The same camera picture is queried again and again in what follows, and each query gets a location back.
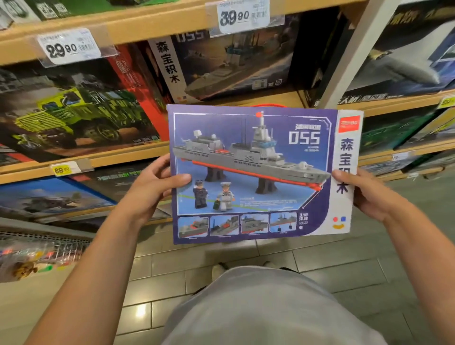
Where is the person's right hand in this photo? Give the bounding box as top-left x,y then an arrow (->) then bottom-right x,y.
332,169 -> 415,226

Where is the person's grey clothing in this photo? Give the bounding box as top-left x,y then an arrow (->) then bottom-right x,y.
162,265 -> 388,345

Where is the purple 055 warship box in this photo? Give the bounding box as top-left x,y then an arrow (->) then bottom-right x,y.
167,104 -> 364,245

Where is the person's left forearm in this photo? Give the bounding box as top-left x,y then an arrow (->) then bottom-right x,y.
25,209 -> 154,345

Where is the white wire display rack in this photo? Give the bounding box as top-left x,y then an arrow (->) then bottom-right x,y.
0,217 -> 97,284

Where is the wooden shelf unit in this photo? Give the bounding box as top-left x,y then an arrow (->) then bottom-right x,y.
0,0 -> 455,228

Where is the pile of small toy packets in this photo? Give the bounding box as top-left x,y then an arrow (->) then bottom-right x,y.
0,245 -> 72,284

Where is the green armoured truck box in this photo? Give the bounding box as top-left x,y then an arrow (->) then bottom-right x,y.
0,46 -> 170,163

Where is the person's left hand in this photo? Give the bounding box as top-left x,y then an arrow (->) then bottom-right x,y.
116,153 -> 193,228

